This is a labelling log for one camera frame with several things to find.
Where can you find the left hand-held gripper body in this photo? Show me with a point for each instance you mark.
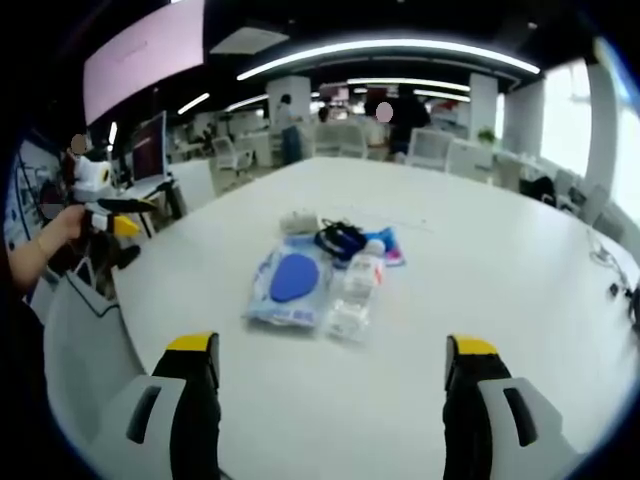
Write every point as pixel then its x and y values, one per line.
pixel 90 177

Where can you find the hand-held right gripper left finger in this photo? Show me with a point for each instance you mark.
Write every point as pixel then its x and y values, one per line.
pixel 195 400

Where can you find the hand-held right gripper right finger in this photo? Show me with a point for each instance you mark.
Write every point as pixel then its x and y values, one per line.
pixel 470 400

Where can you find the blue pad packet item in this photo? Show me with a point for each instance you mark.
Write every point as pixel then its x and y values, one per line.
pixel 290 285

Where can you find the clear water bottle item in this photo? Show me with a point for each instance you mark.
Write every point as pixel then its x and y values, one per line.
pixel 357 290

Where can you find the blue pink packet item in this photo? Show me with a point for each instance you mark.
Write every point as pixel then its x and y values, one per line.
pixel 392 247

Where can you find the white tabletop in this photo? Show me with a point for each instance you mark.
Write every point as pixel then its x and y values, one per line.
pixel 465 235

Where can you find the person's left hand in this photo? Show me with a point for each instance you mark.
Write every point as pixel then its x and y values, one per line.
pixel 67 225

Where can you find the white side desk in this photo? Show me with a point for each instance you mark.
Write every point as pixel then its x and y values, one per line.
pixel 145 192

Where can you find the computer monitor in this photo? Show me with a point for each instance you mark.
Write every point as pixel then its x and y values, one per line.
pixel 149 150

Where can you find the white mesh chair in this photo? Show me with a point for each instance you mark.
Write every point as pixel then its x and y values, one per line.
pixel 342 140
pixel 470 160
pixel 231 152
pixel 427 147

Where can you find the green potted plant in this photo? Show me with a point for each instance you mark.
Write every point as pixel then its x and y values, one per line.
pixel 486 135

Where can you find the long ceiling light strip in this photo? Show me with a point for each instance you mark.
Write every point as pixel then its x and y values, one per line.
pixel 390 49

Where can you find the large pink wall screen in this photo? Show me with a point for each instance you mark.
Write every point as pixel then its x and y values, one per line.
pixel 145 55

